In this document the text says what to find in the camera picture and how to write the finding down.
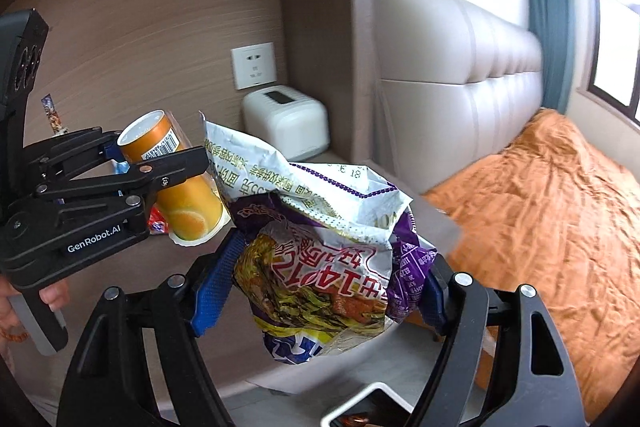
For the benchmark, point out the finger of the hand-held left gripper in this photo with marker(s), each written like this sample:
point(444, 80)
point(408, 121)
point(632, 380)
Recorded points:
point(112, 151)
point(170, 169)

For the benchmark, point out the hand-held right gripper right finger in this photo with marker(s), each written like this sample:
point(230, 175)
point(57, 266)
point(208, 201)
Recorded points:
point(433, 303)

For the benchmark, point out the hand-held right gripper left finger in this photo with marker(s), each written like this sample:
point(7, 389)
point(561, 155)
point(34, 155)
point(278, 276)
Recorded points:
point(214, 289)

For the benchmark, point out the orange drink can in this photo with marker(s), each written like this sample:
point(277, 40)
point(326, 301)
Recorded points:
point(192, 207)

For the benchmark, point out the purple white snack bag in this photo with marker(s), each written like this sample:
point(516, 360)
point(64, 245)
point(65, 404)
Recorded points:
point(320, 257)

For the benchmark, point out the white rimmed bin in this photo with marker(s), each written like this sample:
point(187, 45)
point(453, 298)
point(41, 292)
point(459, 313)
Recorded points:
point(365, 399)

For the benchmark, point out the person's left hand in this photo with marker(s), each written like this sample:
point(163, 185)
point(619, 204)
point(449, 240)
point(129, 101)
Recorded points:
point(56, 296)

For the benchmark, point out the red snack packet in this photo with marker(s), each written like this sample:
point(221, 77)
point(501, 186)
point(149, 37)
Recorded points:
point(159, 221)

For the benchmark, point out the white tissue box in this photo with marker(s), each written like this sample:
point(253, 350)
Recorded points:
point(287, 122)

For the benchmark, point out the orange bed blanket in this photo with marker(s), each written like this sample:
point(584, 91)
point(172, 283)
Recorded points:
point(540, 217)

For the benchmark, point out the beige padded headboard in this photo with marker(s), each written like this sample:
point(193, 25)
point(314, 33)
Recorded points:
point(450, 72)

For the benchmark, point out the dark framed window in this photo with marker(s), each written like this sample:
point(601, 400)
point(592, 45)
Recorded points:
point(617, 57)

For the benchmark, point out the colourful wall stickers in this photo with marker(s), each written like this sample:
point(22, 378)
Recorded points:
point(52, 117)

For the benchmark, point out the white wall socket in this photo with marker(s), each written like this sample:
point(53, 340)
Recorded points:
point(254, 66)

